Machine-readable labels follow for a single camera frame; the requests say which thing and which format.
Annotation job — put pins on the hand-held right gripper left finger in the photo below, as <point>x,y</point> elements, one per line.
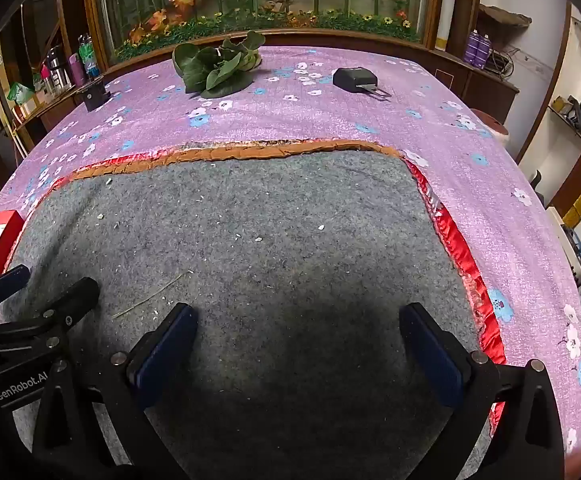
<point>165,355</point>

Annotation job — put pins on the purple spray can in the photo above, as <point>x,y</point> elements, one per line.
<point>483,51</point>
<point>472,47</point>

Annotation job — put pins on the wooden counter cabinet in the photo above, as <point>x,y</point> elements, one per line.
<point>45,115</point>

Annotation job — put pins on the purple floral tablecloth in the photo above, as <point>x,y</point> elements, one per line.
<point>320,120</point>

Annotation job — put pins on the green leafy vegetable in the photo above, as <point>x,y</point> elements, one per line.
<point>220,67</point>

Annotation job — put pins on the black steel thermos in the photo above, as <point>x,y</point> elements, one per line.
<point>58,72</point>

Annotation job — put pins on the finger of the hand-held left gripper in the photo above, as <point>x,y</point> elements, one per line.
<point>5,281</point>
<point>73,302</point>

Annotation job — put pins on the small black stand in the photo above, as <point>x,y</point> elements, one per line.
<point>93,96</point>

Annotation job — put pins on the red round stool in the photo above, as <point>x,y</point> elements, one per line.
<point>490,125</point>

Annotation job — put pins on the purple pink bottle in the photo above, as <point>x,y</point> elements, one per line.
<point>78,71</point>

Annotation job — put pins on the green plastic bottle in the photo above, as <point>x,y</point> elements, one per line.
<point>89,57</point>

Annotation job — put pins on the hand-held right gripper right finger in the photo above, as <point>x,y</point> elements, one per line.
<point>435,355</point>

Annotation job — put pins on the green packet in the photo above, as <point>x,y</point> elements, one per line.
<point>20,92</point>

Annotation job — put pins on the white rolled scroll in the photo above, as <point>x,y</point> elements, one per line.
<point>445,5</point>

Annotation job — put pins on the dark green bag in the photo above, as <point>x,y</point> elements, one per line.
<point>578,112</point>

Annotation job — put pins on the grey felt mat red trim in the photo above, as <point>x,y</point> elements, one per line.
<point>270,235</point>

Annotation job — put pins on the black charger plug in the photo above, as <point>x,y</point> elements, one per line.
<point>353,79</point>

